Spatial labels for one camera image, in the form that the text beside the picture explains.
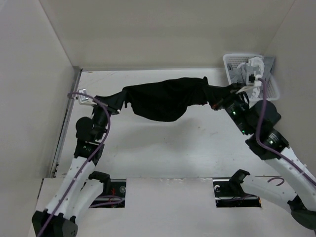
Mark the white tank top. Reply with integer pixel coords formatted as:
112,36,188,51
237,57,264,98

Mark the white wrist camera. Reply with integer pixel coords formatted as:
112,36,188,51
237,57,265,93
76,89,95,106

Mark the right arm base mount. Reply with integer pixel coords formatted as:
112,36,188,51
213,178,261,208

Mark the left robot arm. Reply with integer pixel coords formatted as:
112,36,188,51
32,103,121,237

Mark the black tank top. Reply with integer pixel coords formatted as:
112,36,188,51
95,77,241,122

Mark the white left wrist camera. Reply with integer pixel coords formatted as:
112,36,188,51
76,89,95,106

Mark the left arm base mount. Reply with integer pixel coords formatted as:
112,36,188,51
90,179,127,208

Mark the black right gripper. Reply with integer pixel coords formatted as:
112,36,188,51
201,81,252,134

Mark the grey tank top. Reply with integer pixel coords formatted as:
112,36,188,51
226,56,276,83

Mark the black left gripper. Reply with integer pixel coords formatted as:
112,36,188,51
92,90,128,140

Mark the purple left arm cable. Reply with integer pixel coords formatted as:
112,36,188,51
37,90,124,237

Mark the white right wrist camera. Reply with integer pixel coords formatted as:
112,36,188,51
237,57,265,93

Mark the white plastic laundry basket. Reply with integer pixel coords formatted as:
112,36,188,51
223,53,280,101

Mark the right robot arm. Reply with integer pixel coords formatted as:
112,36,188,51
208,84,316,230

